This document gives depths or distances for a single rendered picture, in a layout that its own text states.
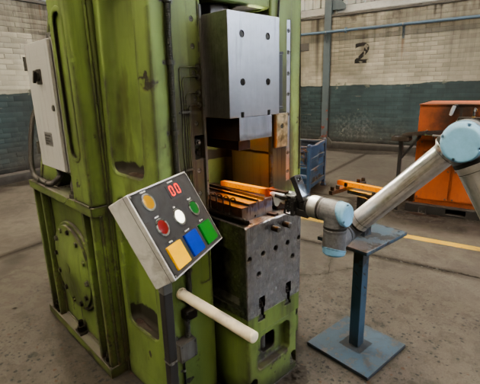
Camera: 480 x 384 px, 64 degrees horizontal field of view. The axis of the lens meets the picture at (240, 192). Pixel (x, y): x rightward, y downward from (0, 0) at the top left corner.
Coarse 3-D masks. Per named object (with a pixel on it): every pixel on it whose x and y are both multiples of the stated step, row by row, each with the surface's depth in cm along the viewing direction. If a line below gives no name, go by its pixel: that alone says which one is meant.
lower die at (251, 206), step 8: (216, 184) 203; (216, 192) 189; (224, 192) 187; (248, 192) 187; (224, 200) 178; (232, 200) 176; (240, 200) 174; (248, 200) 174; (256, 200) 172; (264, 200) 176; (224, 208) 174; (232, 208) 170; (240, 208) 166; (248, 208) 169; (256, 208) 173; (264, 208) 177; (240, 216) 167; (248, 216) 170; (256, 216) 174
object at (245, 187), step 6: (228, 186) 186; (234, 186) 183; (240, 186) 180; (246, 186) 177; (252, 186) 176; (258, 186) 175; (258, 192) 172; (264, 192) 169; (282, 192) 162; (288, 192) 162
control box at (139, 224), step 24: (144, 192) 115; (168, 192) 124; (192, 192) 136; (120, 216) 110; (144, 216) 110; (168, 216) 119; (192, 216) 130; (144, 240) 109; (168, 240) 114; (216, 240) 136; (144, 264) 112; (168, 264) 110; (192, 264) 119
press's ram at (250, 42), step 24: (216, 24) 147; (240, 24) 148; (264, 24) 157; (216, 48) 150; (240, 48) 150; (264, 48) 159; (216, 72) 153; (240, 72) 152; (264, 72) 161; (216, 96) 155; (240, 96) 154; (264, 96) 164
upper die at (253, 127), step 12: (216, 120) 166; (228, 120) 161; (240, 120) 156; (252, 120) 161; (264, 120) 166; (216, 132) 167; (228, 132) 162; (240, 132) 158; (252, 132) 162; (264, 132) 168
